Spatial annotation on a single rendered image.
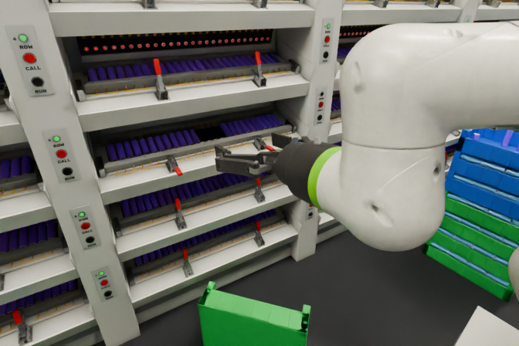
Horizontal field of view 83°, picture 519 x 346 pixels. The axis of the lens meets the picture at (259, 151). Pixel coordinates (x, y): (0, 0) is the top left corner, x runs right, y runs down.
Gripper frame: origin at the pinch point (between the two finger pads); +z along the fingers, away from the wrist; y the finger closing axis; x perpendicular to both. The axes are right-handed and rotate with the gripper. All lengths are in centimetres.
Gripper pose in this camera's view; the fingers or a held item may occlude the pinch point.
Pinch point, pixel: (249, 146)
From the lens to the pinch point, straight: 62.8
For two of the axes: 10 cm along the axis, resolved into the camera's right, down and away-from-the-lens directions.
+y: 8.7, -2.2, 4.4
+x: -1.0, -9.6, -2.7
